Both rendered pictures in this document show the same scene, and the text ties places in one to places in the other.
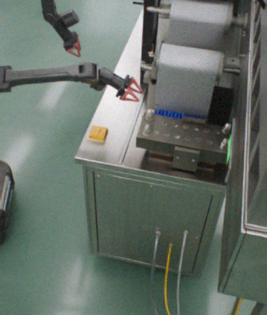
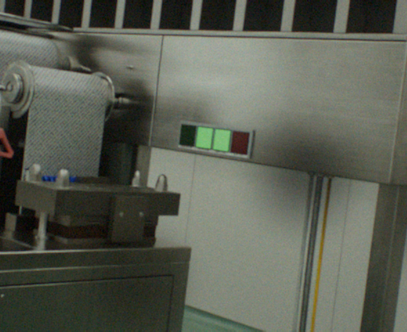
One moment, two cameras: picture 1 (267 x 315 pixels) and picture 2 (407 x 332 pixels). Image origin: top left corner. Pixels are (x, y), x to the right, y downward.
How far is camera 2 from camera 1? 1.78 m
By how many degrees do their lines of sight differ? 65
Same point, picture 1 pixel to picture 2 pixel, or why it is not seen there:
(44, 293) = not seen: outside the picture
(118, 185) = (37, 310)
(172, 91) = (51, 136)
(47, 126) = not seen: outside the picture
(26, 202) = not seen: outside the picture
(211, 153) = (155, 198)
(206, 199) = (165, 289)
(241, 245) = not seen: outside the picture
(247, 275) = not seen: outside the picture
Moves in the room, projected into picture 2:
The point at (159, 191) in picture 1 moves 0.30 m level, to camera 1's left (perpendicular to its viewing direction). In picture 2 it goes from (103, 299) to (10, 315)
